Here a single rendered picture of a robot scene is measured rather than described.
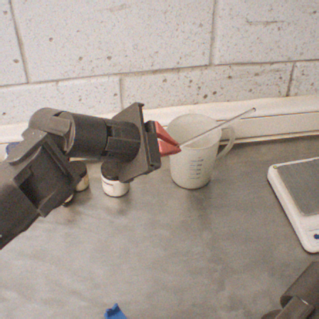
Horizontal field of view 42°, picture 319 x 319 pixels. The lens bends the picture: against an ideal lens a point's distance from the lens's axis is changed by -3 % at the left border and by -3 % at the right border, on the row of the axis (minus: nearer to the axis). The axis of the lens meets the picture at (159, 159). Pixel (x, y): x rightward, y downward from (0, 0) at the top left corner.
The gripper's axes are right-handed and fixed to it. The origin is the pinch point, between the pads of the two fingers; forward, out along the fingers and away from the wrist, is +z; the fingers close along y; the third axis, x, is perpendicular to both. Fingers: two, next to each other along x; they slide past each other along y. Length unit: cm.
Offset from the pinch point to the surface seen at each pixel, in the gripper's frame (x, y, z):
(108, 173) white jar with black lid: -34.5, -7.4, 12.6
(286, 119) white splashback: -10, -18, 56
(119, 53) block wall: -22.5, -32.9, 10.9
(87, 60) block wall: -27.8, -32.5, 5.6
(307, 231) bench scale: -4.2, 13.9, 42.4
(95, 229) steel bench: -38.3, 5.2, 9.7
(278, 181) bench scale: -10.4, 0.2, 45.5
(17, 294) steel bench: -43.4, 17.7, -8.4
